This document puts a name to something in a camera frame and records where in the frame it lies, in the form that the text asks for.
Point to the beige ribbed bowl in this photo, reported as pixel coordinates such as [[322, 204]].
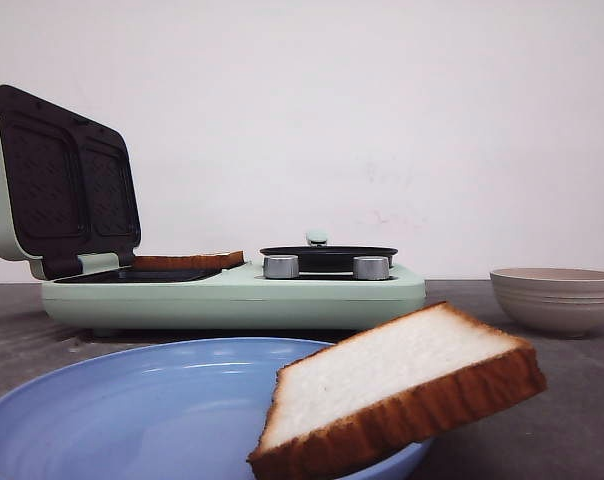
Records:
[[563, 301]]

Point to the white bread slice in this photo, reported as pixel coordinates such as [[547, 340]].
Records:
[[214, 261], [360, 401]]

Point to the mint green sandwich maker lid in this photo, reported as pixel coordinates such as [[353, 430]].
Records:
[[67, 199]]

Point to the blue round plate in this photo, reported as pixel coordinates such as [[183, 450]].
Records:
[[185, 410]]

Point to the mint green breakfast maker base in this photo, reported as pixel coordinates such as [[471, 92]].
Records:
[[238, 298]]

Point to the right silver control knob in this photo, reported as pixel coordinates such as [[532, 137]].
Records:
[[371, 268]]

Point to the left silver control knob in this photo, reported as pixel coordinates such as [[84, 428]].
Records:
[[280, 267]]

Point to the silver control knob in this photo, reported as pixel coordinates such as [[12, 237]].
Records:
[[280, 267], [371, 268]]

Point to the black round frying pan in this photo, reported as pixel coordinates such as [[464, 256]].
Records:
[[324, 258]]

